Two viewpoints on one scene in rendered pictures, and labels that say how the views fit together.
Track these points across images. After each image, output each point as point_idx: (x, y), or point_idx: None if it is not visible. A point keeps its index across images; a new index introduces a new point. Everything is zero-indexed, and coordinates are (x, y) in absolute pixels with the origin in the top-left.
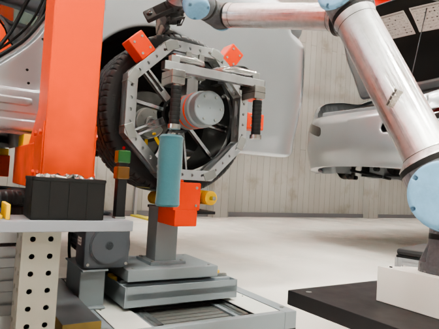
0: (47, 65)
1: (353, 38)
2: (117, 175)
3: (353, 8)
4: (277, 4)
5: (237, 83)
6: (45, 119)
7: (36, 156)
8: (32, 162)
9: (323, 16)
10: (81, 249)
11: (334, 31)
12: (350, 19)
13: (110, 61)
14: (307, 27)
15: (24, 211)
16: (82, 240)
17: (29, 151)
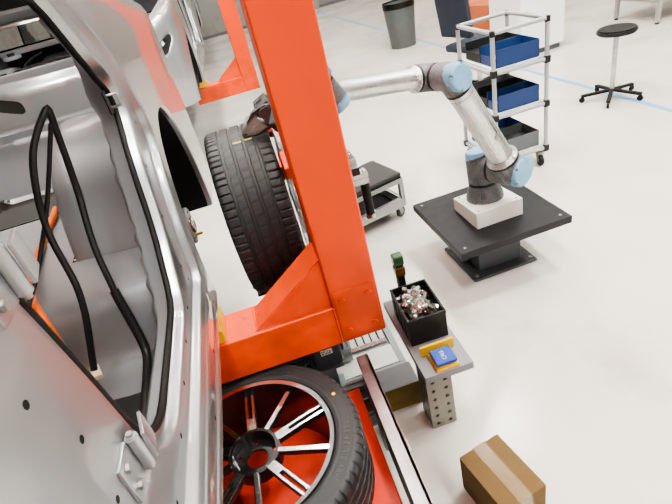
0: (351, 236)
1: (473, 107)
2: (405, 273)
3: (471, 88)
4: (378, 78)
5: None
6: (372, 279)
7: (355, 314)
8: (341, 324)
9: (415, 84)
10: (336, 353)
11: (419, 92)
12: (471, 96)
13: (225, 190)
14: (399, 92)
15: (417, 342)
16: (335, 347)
17: (300, 327)
